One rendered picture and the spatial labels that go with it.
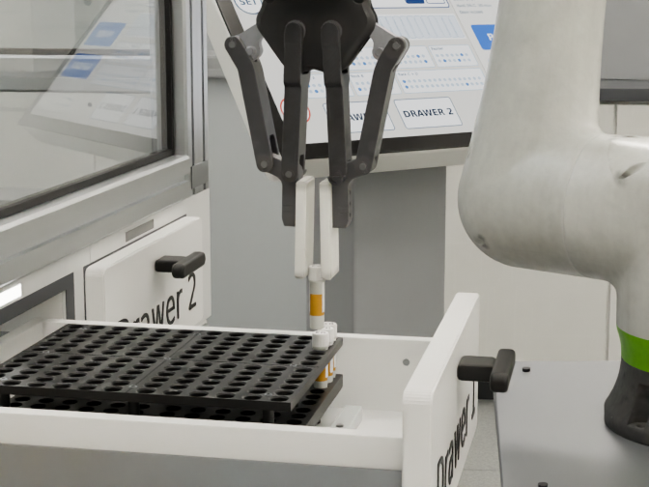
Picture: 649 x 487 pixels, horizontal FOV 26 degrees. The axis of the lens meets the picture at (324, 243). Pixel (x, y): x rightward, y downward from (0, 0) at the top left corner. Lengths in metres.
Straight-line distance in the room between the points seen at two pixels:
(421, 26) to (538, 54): 0.67
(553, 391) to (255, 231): 1.37
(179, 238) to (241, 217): 1.26
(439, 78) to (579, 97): 0.62
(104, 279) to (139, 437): 0.33
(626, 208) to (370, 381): 0.27
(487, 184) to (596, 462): 0.27
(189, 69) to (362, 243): 0.50
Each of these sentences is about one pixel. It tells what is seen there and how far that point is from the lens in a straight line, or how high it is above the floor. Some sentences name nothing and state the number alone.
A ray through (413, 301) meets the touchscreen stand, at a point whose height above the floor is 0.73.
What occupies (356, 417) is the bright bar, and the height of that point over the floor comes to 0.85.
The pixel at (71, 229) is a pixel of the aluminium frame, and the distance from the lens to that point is 1.19.
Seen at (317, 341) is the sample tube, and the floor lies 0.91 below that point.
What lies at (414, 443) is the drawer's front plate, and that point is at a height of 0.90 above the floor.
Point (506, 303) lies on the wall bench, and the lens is 3.96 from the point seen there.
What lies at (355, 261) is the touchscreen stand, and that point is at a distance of 1.89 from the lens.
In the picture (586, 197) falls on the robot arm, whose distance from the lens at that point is 1.22.
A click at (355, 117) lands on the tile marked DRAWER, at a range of 1.77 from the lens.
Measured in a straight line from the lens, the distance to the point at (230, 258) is 2.67.
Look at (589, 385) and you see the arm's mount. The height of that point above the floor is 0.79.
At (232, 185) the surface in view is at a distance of 2.65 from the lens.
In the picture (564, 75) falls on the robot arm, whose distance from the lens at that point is 1.28.
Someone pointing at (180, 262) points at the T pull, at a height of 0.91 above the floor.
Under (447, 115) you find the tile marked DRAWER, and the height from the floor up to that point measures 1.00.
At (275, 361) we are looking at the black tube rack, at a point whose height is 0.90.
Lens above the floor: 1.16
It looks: 10 degrees down
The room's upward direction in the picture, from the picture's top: straight up
